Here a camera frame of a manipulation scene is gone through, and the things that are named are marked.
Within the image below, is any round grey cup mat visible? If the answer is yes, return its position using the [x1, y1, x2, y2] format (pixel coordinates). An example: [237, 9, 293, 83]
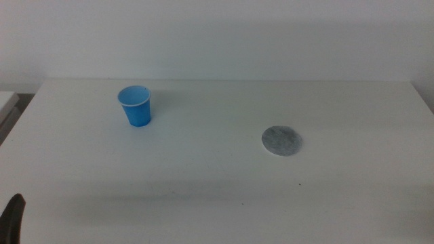
[261, 125, 303, 157]

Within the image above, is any blue plastic cup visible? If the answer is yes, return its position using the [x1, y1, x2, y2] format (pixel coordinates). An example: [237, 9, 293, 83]
[117, 85, 152, 128]

